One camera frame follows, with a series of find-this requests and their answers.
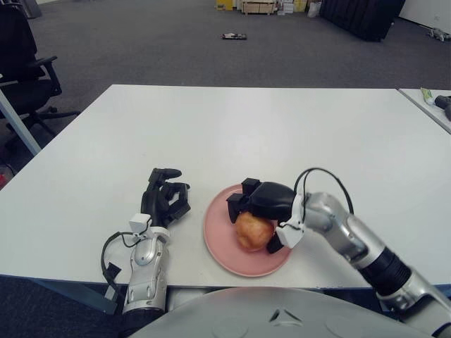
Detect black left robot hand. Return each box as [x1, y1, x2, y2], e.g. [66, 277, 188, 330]
[140, 168, 192, 229]

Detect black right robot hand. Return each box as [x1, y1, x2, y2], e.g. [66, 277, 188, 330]
[225, 177, 300, 255]

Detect red yellow apple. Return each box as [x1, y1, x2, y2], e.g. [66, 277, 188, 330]
[235, 212, 276, 251]

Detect pink round plate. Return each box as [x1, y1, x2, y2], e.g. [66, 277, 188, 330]
[203, 182, 295, 277]

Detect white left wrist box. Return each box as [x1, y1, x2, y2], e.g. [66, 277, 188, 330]
[128, 213, 152, 237]

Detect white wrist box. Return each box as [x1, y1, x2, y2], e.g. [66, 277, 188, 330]
[128, 213, 152, 237]
[275, 220, 306, 249]

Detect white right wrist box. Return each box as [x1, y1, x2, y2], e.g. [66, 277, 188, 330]
[275, 220, 306, 249]

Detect grey robot torso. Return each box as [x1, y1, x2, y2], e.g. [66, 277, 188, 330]
[128, 285, 438, 338]

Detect red object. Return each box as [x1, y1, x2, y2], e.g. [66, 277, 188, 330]
[0, 165, 15, 187]

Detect white side table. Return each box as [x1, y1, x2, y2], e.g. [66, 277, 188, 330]
[397, 88, 451, 134]

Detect green white tube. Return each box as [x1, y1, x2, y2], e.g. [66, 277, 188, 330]
[421, 87, 438, 106]

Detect black office chair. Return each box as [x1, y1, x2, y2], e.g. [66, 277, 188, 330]
[0, 3, 82, 149]

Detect wooden crate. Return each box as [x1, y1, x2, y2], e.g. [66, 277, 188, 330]
[241, 0, 279, 15]

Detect stacked white cardboard boxes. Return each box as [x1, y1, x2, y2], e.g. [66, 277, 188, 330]
[278, 0, 309, 15]

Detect black curtain partition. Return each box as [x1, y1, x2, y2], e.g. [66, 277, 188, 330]
[319, 0, 408, 43]

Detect grey toy robot dog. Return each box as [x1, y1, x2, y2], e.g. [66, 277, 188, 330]
[427, 27, 450, 42]

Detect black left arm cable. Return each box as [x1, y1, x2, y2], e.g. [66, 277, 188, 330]
[101, 230, 137, 288]

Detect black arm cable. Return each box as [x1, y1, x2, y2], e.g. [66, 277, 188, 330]
[101, 230, 137, 288]
[294, 168, 354, 214]

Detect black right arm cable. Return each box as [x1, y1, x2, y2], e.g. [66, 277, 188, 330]
[294, 168, 354, 214]

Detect blue grey table frame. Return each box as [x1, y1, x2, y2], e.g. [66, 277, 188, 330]
[31, 276, 388, 314]

